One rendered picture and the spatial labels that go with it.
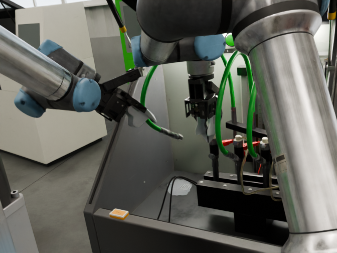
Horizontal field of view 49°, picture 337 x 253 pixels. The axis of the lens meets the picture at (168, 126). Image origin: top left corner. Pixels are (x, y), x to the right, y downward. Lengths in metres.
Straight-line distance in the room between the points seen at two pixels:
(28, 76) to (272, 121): 0.48
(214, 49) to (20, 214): 0.60
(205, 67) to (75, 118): 3.17
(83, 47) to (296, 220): 3.77
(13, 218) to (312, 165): 0.33
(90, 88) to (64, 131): 3.20
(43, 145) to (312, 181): 3.57
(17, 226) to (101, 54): 5.65
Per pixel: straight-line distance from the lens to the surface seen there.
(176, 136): 1.14
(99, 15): 5.96
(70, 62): 0.98
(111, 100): 1.00
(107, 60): 6.00
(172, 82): 1.48
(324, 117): 0.47
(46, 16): 3.87
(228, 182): 1.22
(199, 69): 1.01
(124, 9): 4.12
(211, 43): 0.88
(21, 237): 0.45
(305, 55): 0.49
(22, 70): 0.75
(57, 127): 3.97
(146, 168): 1.42
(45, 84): 0.79
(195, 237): 1.03
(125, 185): 1.32
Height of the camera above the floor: 1.57
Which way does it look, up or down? 20 degrees down
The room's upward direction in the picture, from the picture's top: 7 degrees counter-clockwise
